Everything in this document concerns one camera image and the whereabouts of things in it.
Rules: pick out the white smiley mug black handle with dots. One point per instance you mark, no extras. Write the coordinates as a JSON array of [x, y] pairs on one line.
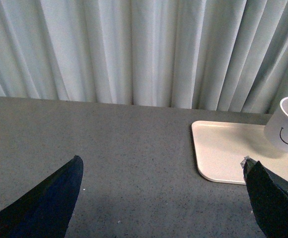
[[276, 130]]

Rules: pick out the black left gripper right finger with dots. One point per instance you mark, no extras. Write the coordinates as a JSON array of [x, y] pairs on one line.
[[268, 193]]

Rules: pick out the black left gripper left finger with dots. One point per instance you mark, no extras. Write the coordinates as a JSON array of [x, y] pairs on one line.
[[46, 210]]

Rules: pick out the beige rectangular plastic tray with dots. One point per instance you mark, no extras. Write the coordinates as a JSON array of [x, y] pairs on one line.
[[220, 148]]

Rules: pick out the pale green pleated curtain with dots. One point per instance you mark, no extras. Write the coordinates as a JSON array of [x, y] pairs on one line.
[[217, 55]]

